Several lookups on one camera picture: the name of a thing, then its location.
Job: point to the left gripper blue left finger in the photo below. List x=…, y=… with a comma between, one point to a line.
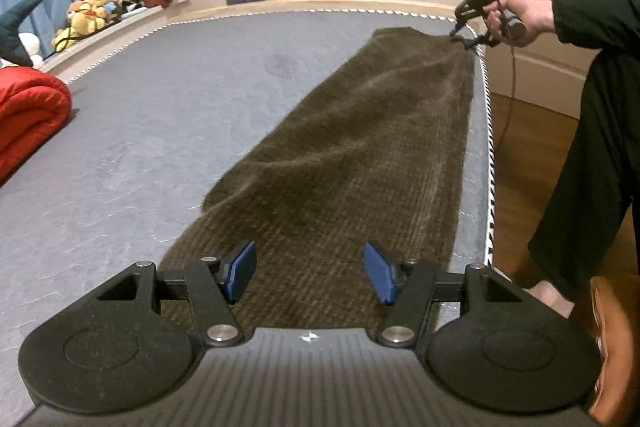
x=212, y=285

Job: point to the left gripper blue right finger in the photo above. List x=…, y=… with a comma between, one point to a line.
x=409, y=288

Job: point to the brown corduroy pants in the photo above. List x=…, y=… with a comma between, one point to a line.
x=374, y=153

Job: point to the black sleeved right forearm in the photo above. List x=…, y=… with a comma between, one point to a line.
x=597, y=24

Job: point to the person's right hand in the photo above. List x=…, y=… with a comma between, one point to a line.
x=536, y=15

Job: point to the black trouser leg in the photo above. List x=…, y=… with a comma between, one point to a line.
x=599, y=180

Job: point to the red folded quilt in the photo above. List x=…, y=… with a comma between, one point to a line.
x=34, y=106

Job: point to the yellow plush toy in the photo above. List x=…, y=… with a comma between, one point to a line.
x=83, y=19

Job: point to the dark shark plush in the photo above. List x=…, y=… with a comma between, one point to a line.
x=11, y=47

